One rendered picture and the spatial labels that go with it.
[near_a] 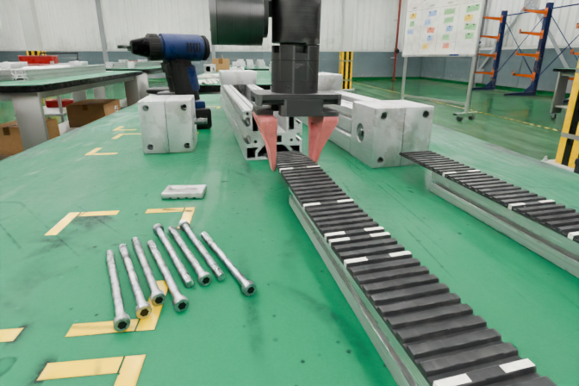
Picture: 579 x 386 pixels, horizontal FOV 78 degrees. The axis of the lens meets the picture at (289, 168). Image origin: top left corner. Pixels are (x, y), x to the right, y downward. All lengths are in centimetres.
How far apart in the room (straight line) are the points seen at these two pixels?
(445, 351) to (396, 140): 42
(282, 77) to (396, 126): 23
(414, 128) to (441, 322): 42
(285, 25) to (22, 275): 34
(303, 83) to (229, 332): 28
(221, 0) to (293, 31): 8
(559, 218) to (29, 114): 285
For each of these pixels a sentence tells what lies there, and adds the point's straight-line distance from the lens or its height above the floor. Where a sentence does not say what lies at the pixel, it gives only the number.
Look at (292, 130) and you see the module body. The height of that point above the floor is 83.
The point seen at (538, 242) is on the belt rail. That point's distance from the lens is 39.
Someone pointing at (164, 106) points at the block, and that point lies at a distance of 68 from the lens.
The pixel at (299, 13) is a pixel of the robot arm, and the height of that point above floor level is 99.
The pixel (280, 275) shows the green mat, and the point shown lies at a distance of 30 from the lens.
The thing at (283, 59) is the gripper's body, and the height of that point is 95.
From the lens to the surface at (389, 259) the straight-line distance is 27.
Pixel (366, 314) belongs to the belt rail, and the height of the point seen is 79.
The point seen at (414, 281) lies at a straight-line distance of 25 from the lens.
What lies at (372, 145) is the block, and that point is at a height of 82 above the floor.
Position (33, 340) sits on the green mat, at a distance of 29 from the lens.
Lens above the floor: 95
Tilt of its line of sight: 17 degrees down
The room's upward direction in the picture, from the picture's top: straight up
